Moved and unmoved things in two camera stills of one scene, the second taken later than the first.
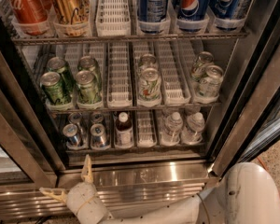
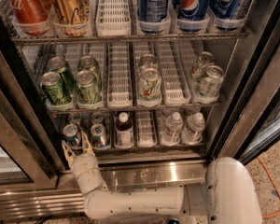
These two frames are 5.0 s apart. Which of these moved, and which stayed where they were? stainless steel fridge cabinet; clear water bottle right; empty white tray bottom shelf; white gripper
Moved: white gripper
Stayed: empty white tray bottom shelf; stainless steel fridge cabinet; clear water bottle right
